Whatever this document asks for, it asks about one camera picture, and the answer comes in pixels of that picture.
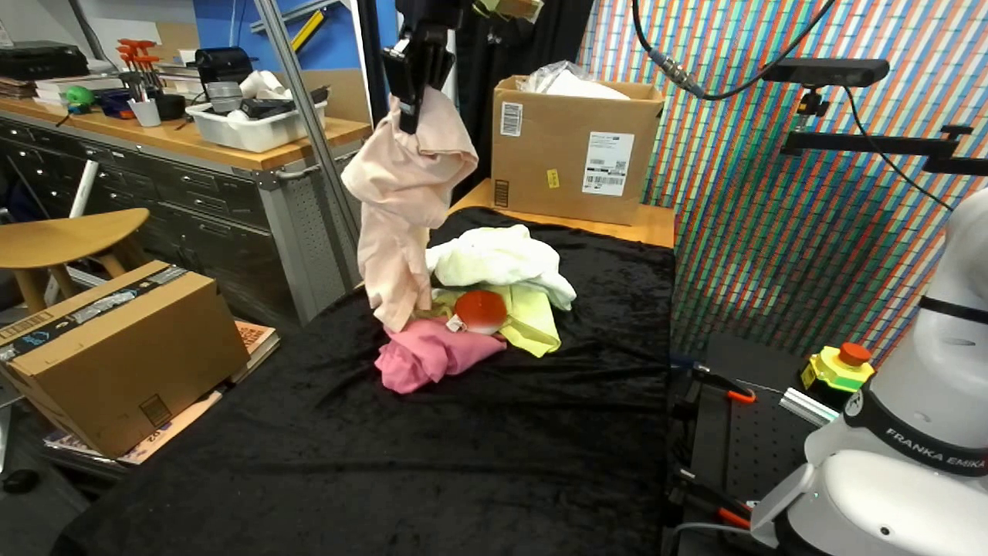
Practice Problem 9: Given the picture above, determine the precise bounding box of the peach cloth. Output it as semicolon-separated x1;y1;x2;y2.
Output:
339;83;481;340

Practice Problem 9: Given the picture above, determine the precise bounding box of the pink cloth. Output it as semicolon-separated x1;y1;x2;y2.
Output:
369;315;508;399

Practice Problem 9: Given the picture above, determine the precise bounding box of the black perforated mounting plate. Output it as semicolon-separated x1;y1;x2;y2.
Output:
682;336;828;556

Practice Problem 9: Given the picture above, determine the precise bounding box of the small orange figure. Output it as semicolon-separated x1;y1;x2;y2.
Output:
113;37;164;73

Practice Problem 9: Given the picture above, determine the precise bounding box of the black stereo camera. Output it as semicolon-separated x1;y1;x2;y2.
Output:
756;55;891;119

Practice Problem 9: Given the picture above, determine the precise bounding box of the tan wrist camera mount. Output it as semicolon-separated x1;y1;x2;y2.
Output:
473;0;545;24

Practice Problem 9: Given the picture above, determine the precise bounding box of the yellow red emergency stop button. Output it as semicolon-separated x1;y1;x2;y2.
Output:
801;340;876;396

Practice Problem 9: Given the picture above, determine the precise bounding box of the long cardboard box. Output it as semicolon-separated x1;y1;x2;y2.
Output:
0;256;249;460

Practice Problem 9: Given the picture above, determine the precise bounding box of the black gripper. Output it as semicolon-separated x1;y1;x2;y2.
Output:
382;0;463;137

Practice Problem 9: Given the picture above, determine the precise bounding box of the orange-handled tool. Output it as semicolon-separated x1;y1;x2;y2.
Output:
674;357;763;409
674;466;760;536

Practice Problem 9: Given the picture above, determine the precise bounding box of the white cup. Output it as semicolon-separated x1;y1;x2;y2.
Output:
125;96;167;131

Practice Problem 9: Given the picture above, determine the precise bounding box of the orange plush with green stem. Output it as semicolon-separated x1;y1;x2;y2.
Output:
451;289;508;333

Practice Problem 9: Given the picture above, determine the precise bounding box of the black velvet tablecloth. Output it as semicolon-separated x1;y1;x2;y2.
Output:
50;207;693;556

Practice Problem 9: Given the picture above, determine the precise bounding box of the yellow cloth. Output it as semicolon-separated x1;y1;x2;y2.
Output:
428;279;566;363

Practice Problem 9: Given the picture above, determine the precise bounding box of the silver metal pole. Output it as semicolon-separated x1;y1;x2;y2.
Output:
249;0;363;282

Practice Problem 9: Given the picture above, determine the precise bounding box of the black vertical pole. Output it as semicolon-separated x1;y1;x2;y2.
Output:
351;0;407;127

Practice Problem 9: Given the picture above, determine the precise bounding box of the pale green white cloth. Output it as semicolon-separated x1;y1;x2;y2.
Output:
423;224;580;315

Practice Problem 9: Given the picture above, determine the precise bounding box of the grey workbench with wooden top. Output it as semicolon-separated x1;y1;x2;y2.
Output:
0;96;388;333

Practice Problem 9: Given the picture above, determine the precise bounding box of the black box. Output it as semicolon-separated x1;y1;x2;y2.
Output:
195;48;255;86

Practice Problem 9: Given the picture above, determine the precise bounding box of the cardboard box with white label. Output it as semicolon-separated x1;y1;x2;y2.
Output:
489;72;667;229

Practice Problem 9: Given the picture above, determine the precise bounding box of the black horizontal bar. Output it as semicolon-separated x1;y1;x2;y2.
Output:
777;124;988;180

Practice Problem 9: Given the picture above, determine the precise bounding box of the wooden stool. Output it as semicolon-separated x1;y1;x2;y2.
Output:
0;207;150;311

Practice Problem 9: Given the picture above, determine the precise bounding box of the white plastic bin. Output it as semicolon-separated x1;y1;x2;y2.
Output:
181;96;334;154

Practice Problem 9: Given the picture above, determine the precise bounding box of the black flat case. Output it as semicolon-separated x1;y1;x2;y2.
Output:
0;41;89;83

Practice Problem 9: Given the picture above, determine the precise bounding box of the white packing paper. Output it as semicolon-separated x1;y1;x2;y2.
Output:
523;60;633;105

